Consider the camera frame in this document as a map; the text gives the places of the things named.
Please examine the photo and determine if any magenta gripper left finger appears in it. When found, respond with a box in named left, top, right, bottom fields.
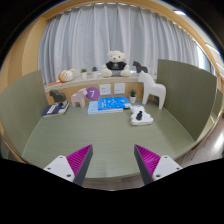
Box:
left=44, top=145, right=93, bottom=186

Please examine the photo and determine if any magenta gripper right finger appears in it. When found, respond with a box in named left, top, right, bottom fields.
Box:
left=134, top=144, right=182, bottom=185

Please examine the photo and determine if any black charger plug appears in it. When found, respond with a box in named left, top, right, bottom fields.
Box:
left=136, top=111, right=143, bottom=121

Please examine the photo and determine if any white power strip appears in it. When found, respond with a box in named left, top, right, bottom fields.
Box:
left=130, top=105, right=153, bottom=126

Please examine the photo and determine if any dark navy book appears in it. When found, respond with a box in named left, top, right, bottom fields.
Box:
left=42, top=103, right=69, bottom=117

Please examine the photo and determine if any light blue book underneath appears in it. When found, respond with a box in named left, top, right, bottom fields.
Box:
left=87, top=101, right=123, bottom=115

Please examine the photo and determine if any pink horse figurine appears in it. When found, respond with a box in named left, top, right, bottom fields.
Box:
left=71, top=88, right=87, bottom=107

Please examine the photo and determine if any dark grey horse figurine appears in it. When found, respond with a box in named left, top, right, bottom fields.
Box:
left=50, top=90, right=66, bottom=104

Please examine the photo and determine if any blue book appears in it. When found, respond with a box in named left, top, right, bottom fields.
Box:
left=98, top=97, right=131, bottom=110

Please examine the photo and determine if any purple round number seven sign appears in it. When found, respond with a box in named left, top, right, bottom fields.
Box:
left=86, top=87, right=100, bottom=101

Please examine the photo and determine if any small potted plant on table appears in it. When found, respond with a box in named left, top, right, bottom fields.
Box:
left=129, top=89, right=137, bottom=104

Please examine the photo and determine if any large white horse figurine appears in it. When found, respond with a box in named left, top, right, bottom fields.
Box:
left=138, top=71, right=166, bottom=109

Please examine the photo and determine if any left green partition panel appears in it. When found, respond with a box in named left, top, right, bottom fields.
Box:
left=0, top=70, right=48, bottom=154

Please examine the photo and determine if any green partition panel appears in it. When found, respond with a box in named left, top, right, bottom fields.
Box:
left=157, top=59, right=217, bottom=140
left=0, top=70, right=48, bottom=154

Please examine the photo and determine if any right green partition panel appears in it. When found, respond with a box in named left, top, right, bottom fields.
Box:
left=157, top=59, right=217, bottom=140

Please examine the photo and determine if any yellow plush toy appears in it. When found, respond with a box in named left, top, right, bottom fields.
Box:
left=58, top=69, right=75, bottom=83

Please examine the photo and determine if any wooden shelf ledge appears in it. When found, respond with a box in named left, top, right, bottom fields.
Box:
left=44, top=73, right=139, bottom=92

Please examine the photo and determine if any left potted plant on shelf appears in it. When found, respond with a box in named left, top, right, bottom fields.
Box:
left=81, top=68, right=87, bottom=79

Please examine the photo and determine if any potted plant on shelf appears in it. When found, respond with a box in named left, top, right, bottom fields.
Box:
left=81, top=68, right=87, bottom=79
left=92, top=67, right=98, bottom=78

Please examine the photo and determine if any right potted plant on shelf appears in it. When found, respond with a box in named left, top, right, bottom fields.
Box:
left=92, top=67, right=98, bottom=78

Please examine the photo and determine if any small black horse figurine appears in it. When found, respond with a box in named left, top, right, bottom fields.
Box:
left=133, top=61, right=148, bottom=73

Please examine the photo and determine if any cream teddy bear black shirt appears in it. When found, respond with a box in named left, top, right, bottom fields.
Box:
left=101, top=50, right=131, bottom=78

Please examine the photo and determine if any grey window curtain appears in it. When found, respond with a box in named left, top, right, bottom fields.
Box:
left=38, top=3, right=196, bottom=84

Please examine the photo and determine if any left white wall socket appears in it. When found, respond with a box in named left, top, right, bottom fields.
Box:
left=100, top=84, right=111, bottom=96

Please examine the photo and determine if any white wall socket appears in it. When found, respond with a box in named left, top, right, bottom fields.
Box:
left=114, top=83, right=125, bottom=94
left=100, top=84, right=111, bottom=96

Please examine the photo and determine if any right white wall socket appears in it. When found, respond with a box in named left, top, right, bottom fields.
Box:
left=114, top=83, right=125, bottom=94

